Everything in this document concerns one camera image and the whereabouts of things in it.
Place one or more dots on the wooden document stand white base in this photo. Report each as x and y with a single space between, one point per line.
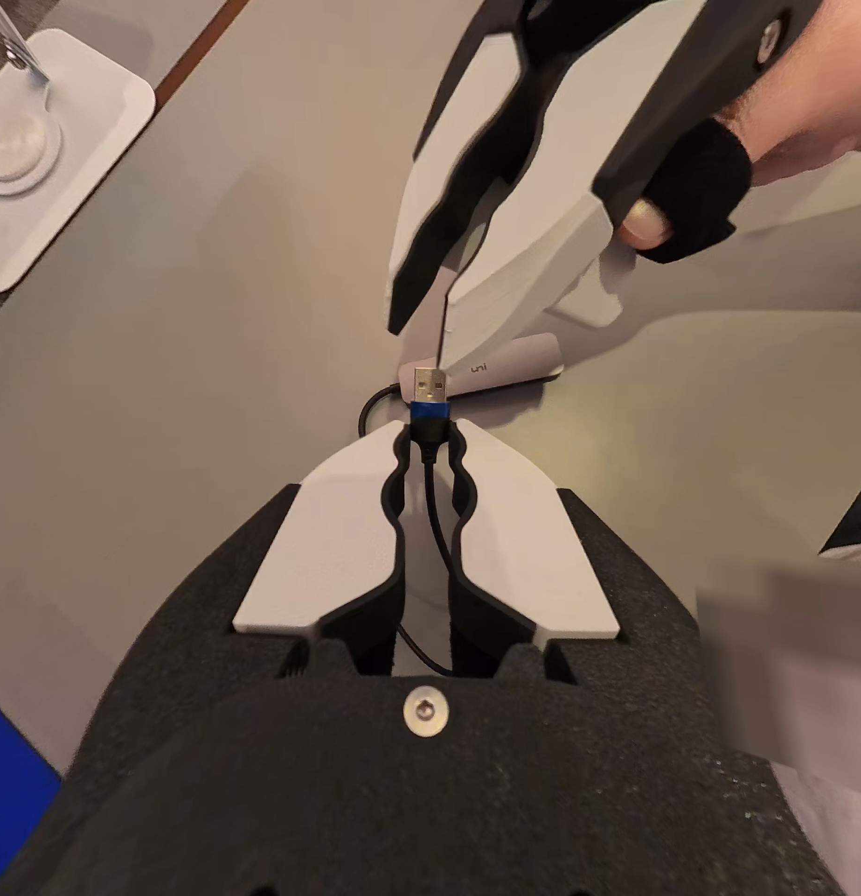
88 140

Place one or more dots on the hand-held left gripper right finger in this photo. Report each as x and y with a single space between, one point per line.
528 560

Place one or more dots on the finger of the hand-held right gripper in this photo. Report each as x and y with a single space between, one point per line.
437 154
584 126

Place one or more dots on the grey usb hub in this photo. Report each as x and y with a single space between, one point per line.
514 357

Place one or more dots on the person's pale shirt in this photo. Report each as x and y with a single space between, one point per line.
843 840

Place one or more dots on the blue plastic bin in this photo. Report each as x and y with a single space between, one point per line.
11 791

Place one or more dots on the person's right hand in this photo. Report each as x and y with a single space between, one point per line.
822 91

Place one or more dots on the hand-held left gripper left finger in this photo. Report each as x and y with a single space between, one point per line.
332 553

